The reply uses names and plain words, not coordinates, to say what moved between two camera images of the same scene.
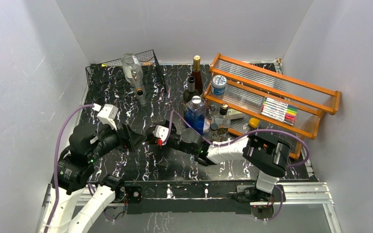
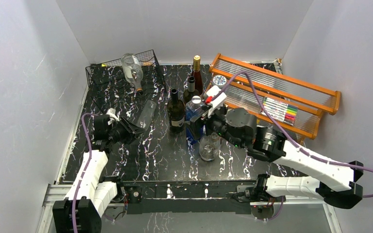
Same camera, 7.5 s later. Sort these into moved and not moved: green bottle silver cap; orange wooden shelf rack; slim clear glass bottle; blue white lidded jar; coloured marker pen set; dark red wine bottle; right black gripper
Moved: right black gripper; slim clear glass bottle
Not moved: green bottle silver cap; orange wooden shelf rack; blue white lidded jar; dark red wine bottle; coloured marker pen set
